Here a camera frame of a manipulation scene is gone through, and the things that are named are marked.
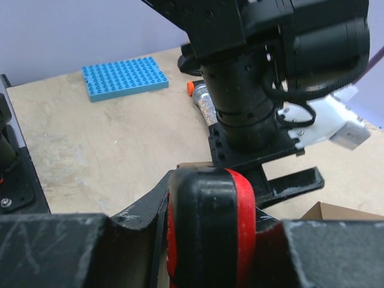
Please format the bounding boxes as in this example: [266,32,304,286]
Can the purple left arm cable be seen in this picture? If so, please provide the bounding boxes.
[364,44,384,76]

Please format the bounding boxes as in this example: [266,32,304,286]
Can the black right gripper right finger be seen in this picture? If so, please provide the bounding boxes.
[253,209,383,287]

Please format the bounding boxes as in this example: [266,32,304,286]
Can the small cardboard box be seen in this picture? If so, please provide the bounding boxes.
[301,202,383,221]

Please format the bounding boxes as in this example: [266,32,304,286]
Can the red black utility knife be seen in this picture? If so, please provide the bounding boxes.
[167,167,256,287]

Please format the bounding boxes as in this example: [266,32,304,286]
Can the blue studded building plate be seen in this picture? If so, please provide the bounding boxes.
[82,57,169,103]

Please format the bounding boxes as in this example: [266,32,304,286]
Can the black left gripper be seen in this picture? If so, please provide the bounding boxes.
[208,123,325,209]

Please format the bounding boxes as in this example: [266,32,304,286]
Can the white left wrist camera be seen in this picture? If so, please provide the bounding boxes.
[288,85,371,150]

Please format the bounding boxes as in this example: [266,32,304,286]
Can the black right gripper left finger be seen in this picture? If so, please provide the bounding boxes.
[1,175,169,287]

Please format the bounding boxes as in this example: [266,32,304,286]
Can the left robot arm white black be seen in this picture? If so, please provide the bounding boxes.
[147,1,370,208]

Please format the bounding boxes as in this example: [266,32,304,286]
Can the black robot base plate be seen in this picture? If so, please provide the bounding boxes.
[1,74,50,215]

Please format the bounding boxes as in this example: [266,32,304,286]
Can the silver glitter microphone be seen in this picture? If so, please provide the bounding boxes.
[192,84,217,126]

